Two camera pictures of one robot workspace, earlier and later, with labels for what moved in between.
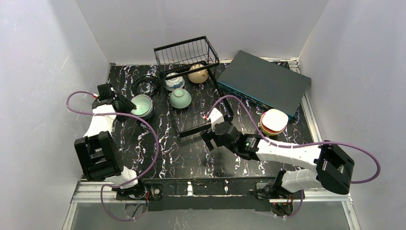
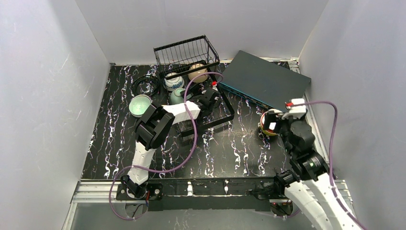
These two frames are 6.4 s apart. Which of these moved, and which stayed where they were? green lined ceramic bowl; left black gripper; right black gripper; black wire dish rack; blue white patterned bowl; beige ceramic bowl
Moved: right black gripper; left black gripper
Stayed: beige ceramic bowl; blue white patterned bowl; black wire dish rack; green lined ceramic bowl
